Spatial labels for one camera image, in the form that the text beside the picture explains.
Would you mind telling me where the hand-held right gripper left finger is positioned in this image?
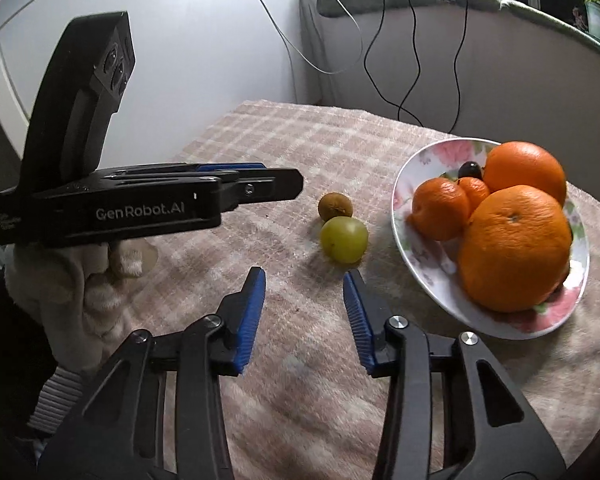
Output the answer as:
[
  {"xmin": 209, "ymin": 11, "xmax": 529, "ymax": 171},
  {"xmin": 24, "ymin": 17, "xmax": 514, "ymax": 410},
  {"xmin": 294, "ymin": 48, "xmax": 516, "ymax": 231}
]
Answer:
[{"xmin": 37, "ymin": 266, "xmax": 267, "ymax": 480}]

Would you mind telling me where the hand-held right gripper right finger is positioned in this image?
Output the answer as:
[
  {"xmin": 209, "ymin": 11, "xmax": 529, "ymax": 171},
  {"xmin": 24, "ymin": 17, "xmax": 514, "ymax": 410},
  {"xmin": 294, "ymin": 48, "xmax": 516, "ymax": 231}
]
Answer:
[{"xmin": 342, "ymin": 269, "xmax": 568, "ymax": 480}]

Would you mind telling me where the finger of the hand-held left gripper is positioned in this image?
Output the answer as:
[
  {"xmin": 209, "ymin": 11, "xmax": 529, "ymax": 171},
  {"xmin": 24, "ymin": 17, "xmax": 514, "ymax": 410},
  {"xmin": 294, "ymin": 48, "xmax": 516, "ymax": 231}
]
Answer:
[
  {"xmin": 197, "ymin": 161, "xmax": 267, "ymax": 174},
  {"xmin": 219, "ymin": 166, "xmax": 304, "ymax": 212}
]

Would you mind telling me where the brown kiwi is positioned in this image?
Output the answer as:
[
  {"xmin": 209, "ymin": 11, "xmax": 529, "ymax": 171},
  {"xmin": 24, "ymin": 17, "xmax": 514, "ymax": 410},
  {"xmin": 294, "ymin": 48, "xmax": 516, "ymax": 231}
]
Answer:
[{"xmin": 318, "ymin": 191, "xmax": 354, "ymax": 222}]

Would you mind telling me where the green round fruit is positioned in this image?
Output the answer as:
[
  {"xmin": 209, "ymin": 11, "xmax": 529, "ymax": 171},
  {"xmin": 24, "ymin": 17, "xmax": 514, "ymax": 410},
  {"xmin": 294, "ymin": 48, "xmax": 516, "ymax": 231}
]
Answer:
[{"xmin": 321, "ymin": 216, "xmax": 370, "ymax": 264}]

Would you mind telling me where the floral white plate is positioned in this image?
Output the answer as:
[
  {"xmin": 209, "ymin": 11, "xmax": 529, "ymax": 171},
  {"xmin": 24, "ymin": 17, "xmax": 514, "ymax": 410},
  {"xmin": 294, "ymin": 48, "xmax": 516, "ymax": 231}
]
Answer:
[{"xmin": 391, "ymin": 138, "xmax": 592, "ymax": 341}]

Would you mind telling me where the large orange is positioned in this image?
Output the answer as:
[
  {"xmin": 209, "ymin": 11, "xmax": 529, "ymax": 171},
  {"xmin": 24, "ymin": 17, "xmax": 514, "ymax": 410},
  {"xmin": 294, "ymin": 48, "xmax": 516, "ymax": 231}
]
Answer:
[
  {"xmin": 482, "ymin": 141, "xmax": 567, "ymax": 207},
  {"xmin": 457, "ymin": 184, "xmax": 574, "ymax": 314}
]

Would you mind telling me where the small mandarin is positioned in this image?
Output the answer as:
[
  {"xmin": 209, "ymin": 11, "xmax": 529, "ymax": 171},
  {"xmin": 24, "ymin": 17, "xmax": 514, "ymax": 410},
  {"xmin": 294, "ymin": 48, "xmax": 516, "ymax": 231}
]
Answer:
[{"xmin": 457, "ymin": 177, "xmax": 491, "ymax": 212}]

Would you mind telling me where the person's left forearm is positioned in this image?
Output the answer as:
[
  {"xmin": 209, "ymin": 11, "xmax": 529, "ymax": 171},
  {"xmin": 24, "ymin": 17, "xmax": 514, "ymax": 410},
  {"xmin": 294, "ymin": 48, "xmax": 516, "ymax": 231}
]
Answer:
[{"xmin": 0, "ymin": 267, "xmax": 88, "ymax": 461}]

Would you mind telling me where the person's left hand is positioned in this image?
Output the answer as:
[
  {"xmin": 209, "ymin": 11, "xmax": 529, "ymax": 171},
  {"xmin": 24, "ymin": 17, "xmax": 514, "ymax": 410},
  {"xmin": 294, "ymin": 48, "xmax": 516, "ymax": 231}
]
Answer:
[{"xmin": 4, "ymin": 237, "xmax": 158, "ymax": 376}]

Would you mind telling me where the checkered pink tablecloth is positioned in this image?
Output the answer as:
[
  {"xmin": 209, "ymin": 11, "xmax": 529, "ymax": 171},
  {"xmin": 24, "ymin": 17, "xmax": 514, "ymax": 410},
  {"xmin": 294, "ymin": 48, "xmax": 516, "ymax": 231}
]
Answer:
[{"xmin": 95, "ymin": 100, "xmax": 600, "ymax": 480}]

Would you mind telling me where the white cable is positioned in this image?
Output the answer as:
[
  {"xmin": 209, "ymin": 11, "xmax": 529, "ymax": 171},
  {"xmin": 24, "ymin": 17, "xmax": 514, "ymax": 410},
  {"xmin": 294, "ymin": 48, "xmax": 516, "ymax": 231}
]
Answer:
[{"xmin": 230, "ymin": 0, "xmax": 365, "ymax": 75}]

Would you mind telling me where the black cable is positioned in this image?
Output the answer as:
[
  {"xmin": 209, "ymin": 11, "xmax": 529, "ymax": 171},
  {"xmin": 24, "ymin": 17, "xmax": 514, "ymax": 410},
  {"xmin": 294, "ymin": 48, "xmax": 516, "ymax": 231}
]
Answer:
[
  {"xmin": 362, "ymin": 0, "xmax": 425, "ymax": 127},
  {"xmin": 446, "ymin": 0, "xmax": 476, "ymax": 136}
]

